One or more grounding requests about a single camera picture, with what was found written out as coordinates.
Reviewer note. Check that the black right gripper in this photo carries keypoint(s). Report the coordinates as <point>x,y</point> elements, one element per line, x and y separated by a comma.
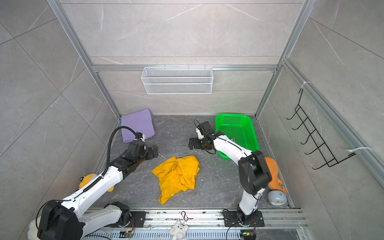
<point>197,141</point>

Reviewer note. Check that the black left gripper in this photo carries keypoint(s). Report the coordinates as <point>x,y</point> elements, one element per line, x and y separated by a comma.
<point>151,154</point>

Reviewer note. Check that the yellow t-shirt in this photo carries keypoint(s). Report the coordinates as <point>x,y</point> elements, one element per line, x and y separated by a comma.
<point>176,175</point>

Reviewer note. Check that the green plastic basket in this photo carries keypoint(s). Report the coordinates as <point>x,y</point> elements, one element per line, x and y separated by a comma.
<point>239,129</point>

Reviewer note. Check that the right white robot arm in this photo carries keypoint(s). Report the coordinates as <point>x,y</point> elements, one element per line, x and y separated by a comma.
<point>254,172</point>

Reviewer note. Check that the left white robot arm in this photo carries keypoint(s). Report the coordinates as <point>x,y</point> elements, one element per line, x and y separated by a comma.
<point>67,219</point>

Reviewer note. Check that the folded purple t-shirt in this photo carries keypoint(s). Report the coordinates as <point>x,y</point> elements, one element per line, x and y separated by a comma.
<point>141,122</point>

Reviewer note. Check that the yellow plush toy red dress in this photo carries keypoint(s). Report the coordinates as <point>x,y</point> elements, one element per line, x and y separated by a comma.
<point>86,180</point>

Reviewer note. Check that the small white plush toy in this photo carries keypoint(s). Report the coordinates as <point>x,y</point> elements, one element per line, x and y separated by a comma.
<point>178,231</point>

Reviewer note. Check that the orange plush toy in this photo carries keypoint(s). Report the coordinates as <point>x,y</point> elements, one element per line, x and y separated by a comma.
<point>276,183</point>

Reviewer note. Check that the grey round plush head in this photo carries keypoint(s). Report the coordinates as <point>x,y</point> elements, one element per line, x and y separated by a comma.
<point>277,199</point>

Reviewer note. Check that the white plush bear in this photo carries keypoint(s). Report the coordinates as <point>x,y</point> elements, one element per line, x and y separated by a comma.
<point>32,231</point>

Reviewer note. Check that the white wire mesh basket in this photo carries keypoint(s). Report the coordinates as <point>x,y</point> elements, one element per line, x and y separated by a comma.
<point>178,80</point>

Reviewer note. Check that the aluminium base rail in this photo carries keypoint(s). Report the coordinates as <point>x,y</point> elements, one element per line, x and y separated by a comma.
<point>210,224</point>

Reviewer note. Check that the black wire hook rack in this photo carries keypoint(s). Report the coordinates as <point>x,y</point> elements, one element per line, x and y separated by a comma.
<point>315,136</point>

